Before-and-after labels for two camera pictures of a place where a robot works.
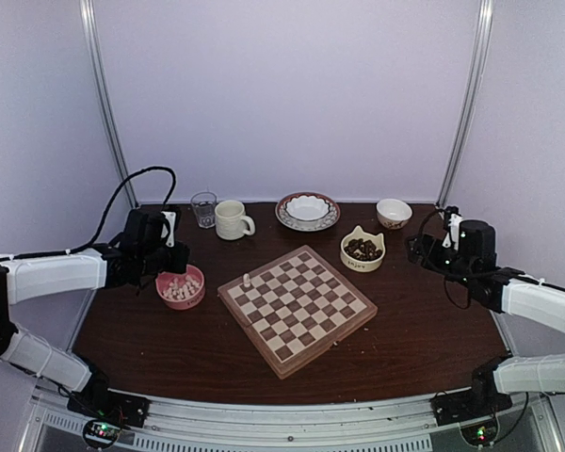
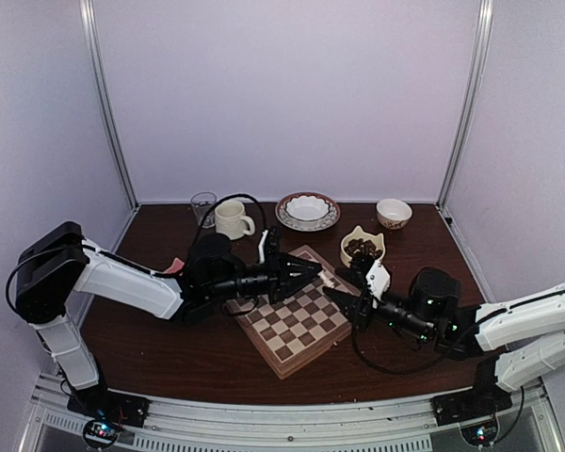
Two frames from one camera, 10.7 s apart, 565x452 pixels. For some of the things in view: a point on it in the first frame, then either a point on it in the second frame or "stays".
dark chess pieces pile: [363, 250] stays
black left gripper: [179, 266] to [282, 285]
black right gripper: [422, 241] to [351, 306]
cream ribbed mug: [231, 221] stays
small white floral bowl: [393, 213] stays
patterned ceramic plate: [289, 221] stays
